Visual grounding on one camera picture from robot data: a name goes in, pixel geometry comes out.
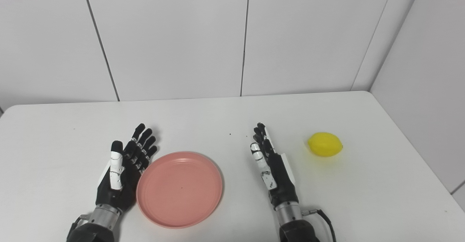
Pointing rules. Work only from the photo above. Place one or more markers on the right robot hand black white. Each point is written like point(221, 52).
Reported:
point(274, 169)

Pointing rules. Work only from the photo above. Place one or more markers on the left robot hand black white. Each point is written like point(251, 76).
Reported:
point(121, 178)

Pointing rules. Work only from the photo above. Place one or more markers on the yellow lemon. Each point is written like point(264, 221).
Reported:
point(325, 144)

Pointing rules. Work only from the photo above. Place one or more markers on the pink plate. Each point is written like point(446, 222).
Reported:
point(180, 190)

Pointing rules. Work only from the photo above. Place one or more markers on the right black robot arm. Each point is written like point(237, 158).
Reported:
point(294, 225)

